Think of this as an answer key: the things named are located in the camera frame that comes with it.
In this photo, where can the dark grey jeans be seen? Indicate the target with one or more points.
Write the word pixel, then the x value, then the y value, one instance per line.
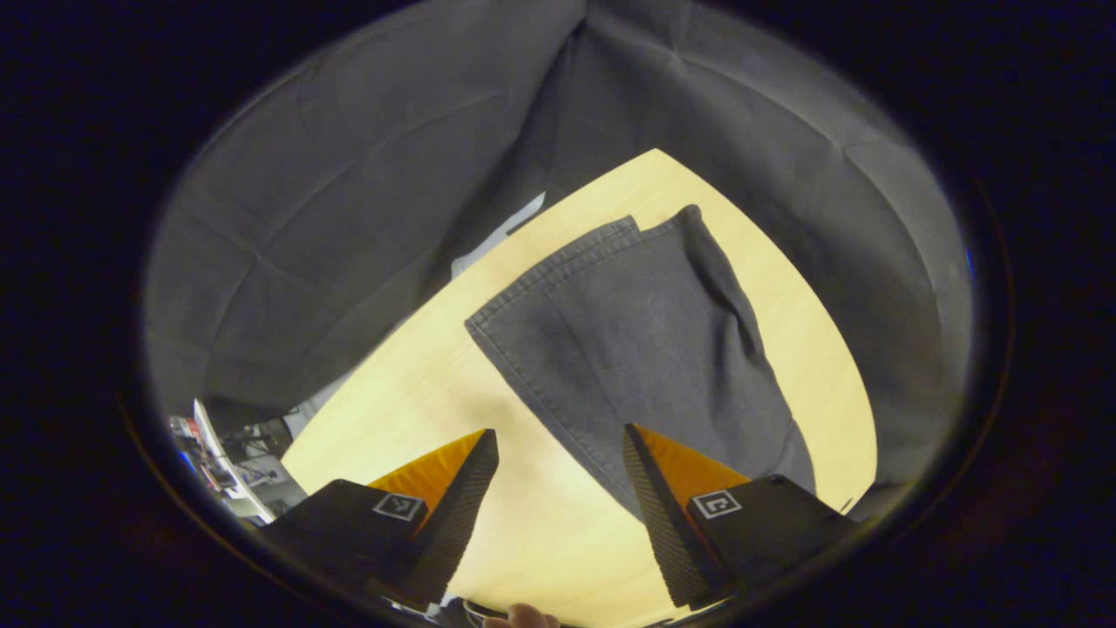
pixel 645 349

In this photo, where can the black backdrop cloth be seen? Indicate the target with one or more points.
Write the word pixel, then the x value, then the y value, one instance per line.
pixel 349 174

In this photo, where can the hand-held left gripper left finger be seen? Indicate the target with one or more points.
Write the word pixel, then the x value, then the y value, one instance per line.
pixel 453 523

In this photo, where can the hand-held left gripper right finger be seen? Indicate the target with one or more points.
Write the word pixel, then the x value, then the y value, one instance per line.
pixel 667 532

